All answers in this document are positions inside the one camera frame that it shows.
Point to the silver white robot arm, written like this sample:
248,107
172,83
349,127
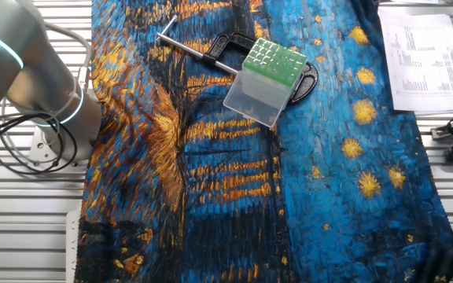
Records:
34,78

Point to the black C-clamp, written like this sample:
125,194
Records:
309,76

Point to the printed paper sheet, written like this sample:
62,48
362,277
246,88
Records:
427,86

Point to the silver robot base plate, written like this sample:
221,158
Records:
39,147

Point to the white perforated board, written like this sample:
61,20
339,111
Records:
72,251

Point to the starry night painted cloth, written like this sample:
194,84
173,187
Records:
230,196

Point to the green rack pipette tip box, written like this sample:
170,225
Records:
273,63

